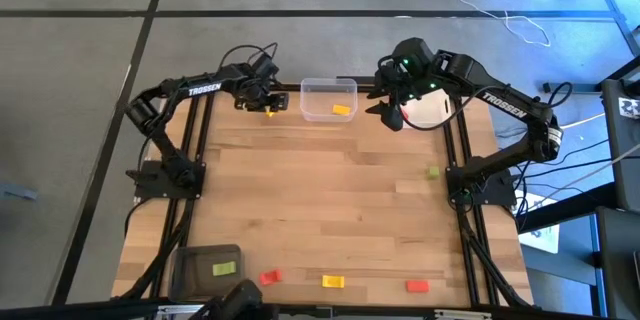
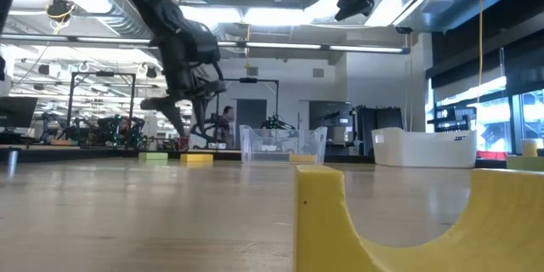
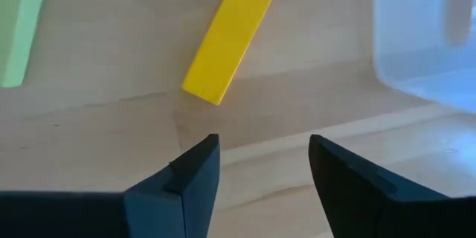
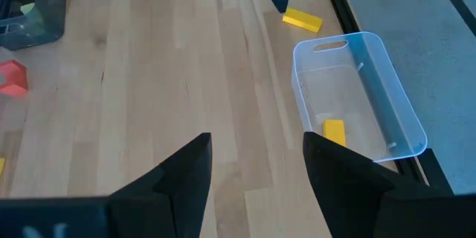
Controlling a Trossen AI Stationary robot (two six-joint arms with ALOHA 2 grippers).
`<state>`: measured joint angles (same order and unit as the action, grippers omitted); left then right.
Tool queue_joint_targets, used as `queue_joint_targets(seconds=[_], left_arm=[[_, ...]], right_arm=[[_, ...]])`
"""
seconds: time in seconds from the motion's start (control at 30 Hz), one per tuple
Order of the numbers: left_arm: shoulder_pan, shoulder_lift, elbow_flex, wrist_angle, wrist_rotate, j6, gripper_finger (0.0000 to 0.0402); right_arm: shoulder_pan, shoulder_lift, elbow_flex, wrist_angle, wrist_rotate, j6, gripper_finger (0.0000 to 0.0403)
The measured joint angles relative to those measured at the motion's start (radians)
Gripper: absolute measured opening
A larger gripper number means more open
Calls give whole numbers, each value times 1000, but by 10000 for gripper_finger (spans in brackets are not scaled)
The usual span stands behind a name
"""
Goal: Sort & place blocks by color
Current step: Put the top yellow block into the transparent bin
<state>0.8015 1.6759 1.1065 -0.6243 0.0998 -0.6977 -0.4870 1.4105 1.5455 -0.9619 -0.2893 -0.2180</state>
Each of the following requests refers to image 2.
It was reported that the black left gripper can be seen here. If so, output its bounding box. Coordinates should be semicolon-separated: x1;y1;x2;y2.
139;29;227;138

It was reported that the green block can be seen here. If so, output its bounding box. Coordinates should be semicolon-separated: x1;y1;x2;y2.
138;151;169;162
506;155;544;173

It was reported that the yellow arch block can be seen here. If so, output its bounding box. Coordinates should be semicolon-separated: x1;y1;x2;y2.
292;164;544;272

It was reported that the yellow cylinder block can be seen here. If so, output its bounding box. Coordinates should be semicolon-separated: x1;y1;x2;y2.
521;138;539;158

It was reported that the person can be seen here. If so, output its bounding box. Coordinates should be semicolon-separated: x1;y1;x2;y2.
117;116;132;136
219;105;236;148

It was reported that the grey door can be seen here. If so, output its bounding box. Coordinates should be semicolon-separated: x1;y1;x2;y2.
235;98;269;150

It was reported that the long ceiling light strip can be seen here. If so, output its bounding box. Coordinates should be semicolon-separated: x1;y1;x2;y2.
0;33;411;55

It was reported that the clear plastic bin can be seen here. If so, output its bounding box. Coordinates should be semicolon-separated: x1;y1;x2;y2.
238;124;329;165

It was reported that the black computer monitor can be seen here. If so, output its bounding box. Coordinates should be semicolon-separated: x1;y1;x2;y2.
0;96;39;129
309;100;354;129

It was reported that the black cabinet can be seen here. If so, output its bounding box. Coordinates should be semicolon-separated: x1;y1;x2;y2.
354;105;404;157

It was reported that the black shelf rack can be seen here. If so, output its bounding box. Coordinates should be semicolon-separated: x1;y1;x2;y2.
426;105;478;133

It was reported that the white plastic bin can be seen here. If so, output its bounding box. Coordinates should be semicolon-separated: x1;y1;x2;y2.
371;127;479;169

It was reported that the red box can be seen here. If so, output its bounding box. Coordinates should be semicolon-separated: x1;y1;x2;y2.
475;150;508;162

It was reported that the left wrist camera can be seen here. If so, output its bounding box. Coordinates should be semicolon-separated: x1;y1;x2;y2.
184;20;222;65

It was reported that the black gantry frame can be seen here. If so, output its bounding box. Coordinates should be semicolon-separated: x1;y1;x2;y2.
66;71;138;145
215;77;281;131

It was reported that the yellow hanging cord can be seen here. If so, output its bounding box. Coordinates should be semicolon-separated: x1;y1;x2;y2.
477;0;485;107

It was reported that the ceiling cord reel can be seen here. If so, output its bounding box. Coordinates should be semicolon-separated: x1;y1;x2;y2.
45;0;77;25

